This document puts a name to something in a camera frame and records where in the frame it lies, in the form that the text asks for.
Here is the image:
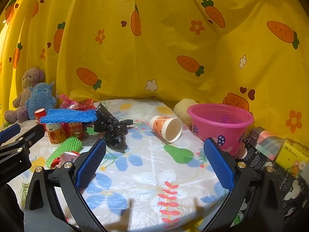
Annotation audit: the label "floral plastic tablecloth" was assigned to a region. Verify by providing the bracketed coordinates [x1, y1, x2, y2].
[0, 99, 230, 232]

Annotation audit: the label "black plastic bag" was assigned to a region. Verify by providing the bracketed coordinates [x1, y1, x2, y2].
[93, 103, 134, 148]

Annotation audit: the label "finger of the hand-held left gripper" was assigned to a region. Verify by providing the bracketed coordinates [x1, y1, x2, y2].
[0, 124, 46, 161]
[0, 123, 22, 147]

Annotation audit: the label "green foam net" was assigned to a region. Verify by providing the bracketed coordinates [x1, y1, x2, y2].
[45, 136, 83, 169]

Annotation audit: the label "red foil wrapper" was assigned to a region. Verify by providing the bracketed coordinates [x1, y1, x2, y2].
[52, 150, 80, 170]

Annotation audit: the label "pink plastic bag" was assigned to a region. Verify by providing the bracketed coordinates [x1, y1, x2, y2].
[59, 94, 78, 109]

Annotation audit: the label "white bottle orange label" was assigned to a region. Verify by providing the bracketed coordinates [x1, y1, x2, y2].
[47, 123, 68, 149]

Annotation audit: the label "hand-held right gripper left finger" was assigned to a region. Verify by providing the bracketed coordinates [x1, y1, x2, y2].
[24, 139, 108, 232]

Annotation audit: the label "orange paper cup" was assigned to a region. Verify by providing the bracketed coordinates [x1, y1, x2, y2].
[150, 115, 183, 143]

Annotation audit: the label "black printed box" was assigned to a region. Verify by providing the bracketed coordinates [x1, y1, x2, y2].
[232, 138, 309, 232]

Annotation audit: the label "yellow carrot print curtain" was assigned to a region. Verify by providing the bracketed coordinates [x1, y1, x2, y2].
[0, 0, 309, 150]

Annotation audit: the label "pastel striped box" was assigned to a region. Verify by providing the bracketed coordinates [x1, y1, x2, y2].
[250, 126, 285, 161]

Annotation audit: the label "pink plastic bucket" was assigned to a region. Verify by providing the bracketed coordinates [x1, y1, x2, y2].
[187, 103, 255, 159]

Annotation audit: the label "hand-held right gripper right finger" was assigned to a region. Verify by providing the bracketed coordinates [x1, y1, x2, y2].
[200, 137, 286, 232]

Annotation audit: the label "red printed packet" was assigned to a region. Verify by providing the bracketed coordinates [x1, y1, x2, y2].
[78, 98, 96, 111]

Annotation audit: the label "red paper cup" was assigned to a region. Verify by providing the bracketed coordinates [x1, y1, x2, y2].
[34, 108, 47, 126]

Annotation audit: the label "yellow tissue pack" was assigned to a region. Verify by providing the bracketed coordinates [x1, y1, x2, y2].
[275, 138, 309, 177]

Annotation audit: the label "blue foam net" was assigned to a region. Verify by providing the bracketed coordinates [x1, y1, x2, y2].
[39, 108, 98, 124]

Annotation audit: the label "blue plush toy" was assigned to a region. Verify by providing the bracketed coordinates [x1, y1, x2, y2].
[25, 82, 58, 120]

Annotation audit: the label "purple teddy bear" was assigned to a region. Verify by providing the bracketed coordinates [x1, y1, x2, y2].
[3, 68, 46, 124]

